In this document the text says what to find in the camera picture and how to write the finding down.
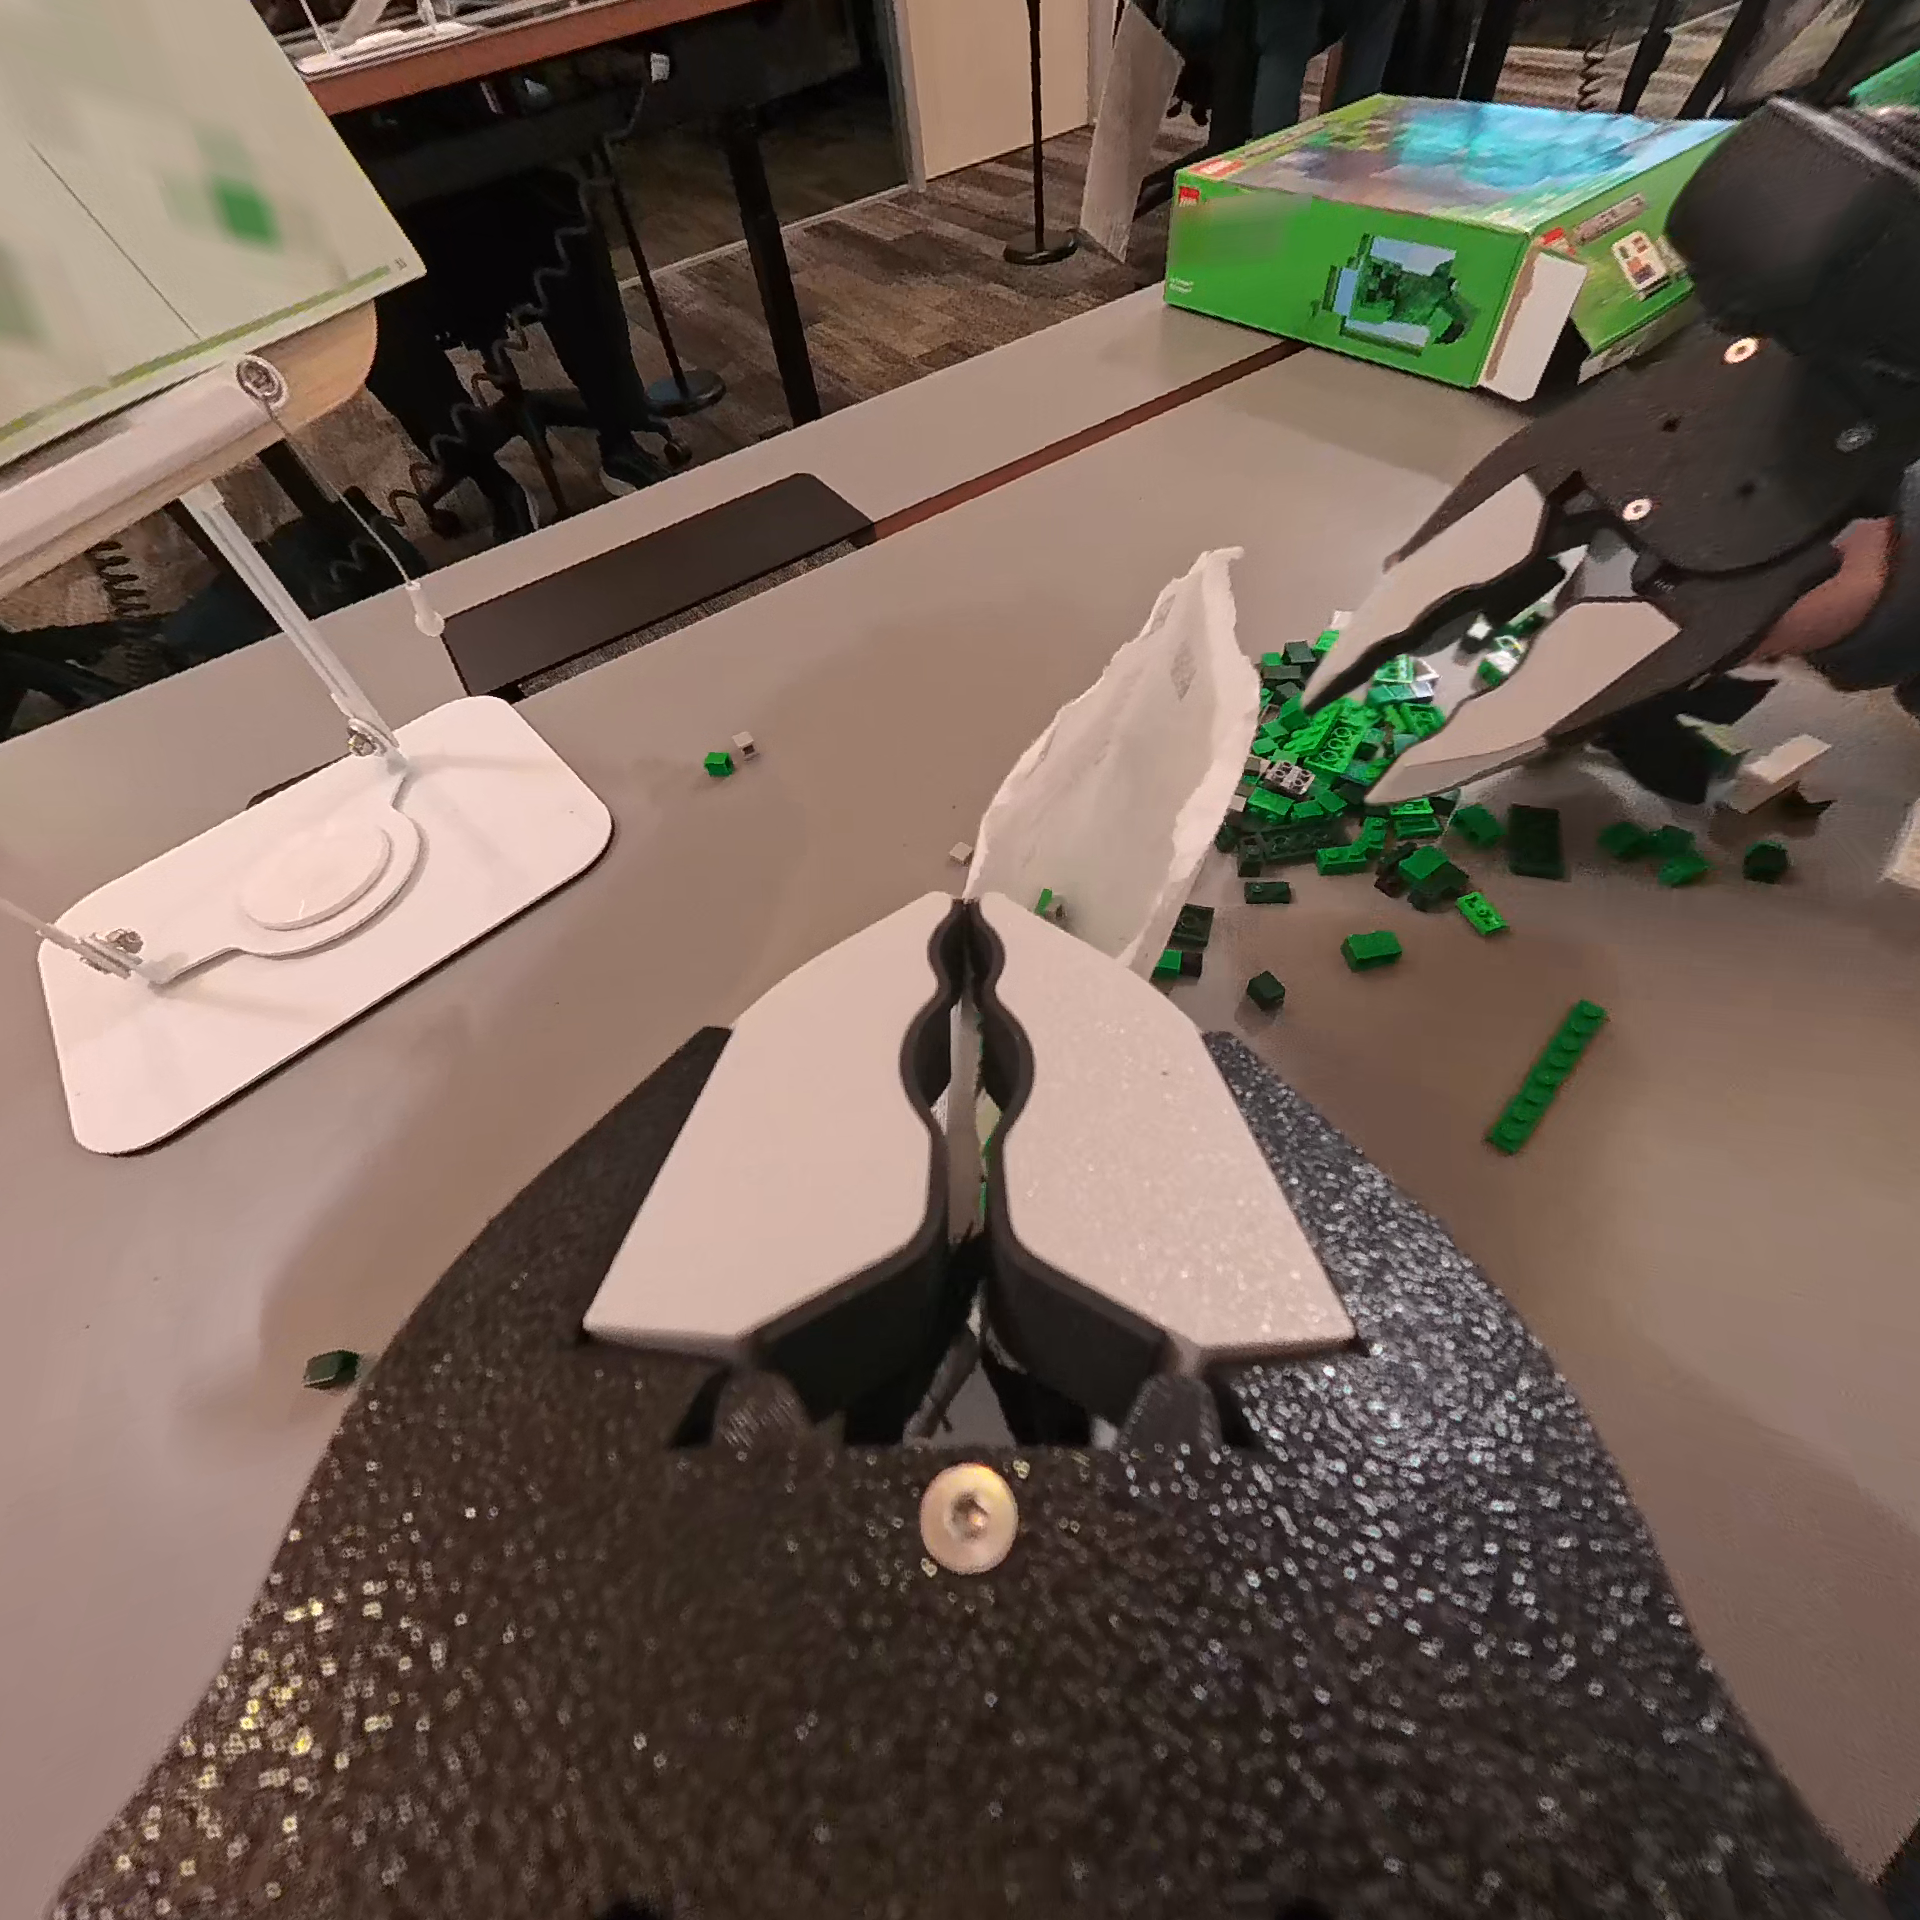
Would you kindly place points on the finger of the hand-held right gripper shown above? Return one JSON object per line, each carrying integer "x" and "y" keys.
{"x": 1464, "y": 555}
{"x": 1576, "y": 675}

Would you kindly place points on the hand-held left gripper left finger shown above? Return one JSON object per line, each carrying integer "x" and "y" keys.
{"x": 780, "y": 1185}

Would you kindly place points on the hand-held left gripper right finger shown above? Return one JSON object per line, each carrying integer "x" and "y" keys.
{"x": 1156, "y": 1185}

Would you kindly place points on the pile of green toy bricks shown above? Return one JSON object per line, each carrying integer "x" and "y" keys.
{"x": 1336, "y": 743}

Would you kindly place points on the white printed paper bag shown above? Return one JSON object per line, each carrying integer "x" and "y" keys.
{"x": 1125, "y": 779}

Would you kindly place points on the person's right forearm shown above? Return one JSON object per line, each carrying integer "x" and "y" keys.
{"x": 1894, "y": 645}

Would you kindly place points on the grey desk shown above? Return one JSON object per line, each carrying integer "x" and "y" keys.
{"x": 1651, "y": 1275}

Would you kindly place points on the person's right hand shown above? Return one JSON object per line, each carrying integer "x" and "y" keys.
{"x": 1852, "y": 578}

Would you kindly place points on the white toy brick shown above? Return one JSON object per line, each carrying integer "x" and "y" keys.
{"x": 1779, "y": 764}

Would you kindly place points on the green cardboard toy box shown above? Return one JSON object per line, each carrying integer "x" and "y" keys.
{"x": 1277, "y": 322}

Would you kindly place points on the long narrow green plate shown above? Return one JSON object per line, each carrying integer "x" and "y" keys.
{"x": 1546, "y": 1077}

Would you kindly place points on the white book stand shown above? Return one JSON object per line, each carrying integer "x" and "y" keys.
{"x": 451, "y": 839}

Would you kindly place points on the dark green toy brick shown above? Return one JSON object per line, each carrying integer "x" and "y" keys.
{"x": 332, "y": 1367}

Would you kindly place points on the white paper sheet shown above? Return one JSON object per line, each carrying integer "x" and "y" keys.
{"x": 1125, "y": 136}

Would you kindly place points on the black floor stand pole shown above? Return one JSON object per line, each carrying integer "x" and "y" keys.
{"x": 1037, "y": 119}

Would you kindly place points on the black office chair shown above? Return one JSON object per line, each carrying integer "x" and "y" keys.
{"x": 495, "y": 299}

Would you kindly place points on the instruction booklet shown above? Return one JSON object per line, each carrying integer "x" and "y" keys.
{"x": 340, "y": 247}

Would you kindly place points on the wooden background table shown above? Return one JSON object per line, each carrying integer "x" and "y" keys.
{"x": 524, "y": 44}

